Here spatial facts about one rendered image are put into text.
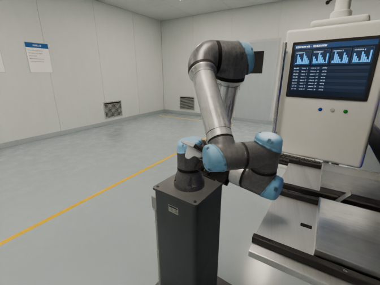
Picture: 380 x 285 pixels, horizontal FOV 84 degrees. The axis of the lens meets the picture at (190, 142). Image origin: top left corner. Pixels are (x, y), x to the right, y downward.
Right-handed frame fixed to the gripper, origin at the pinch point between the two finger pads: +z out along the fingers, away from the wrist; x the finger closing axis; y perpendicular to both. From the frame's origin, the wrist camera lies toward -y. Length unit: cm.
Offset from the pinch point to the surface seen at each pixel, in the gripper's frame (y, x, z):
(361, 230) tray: 1, 14, -56
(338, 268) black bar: 14, -3, -53
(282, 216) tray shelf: 7.5, 9.4, -37.2
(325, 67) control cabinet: -80, 39, -24
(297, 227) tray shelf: 8.6, 7.5, -42.2
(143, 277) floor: 77, 72, 35
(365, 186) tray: -21, 38, -56
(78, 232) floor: 88, 69, 112
